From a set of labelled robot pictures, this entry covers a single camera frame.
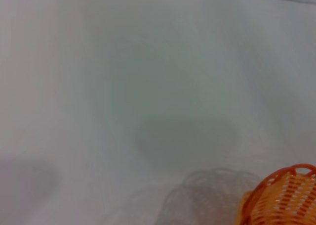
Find orange plastic wire basket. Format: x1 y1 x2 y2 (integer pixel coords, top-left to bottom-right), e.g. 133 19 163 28
236 163 316 225

